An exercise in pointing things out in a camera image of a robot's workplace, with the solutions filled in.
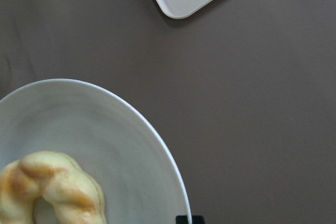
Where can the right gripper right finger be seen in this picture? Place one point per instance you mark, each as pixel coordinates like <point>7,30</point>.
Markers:
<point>197,219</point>

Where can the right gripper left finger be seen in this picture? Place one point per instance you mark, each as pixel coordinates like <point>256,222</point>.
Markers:
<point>181,219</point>

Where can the white round plate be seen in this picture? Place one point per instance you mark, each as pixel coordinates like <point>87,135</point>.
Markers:
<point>110,140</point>

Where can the braided donut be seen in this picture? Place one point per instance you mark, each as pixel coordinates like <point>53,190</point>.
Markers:
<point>57,178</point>

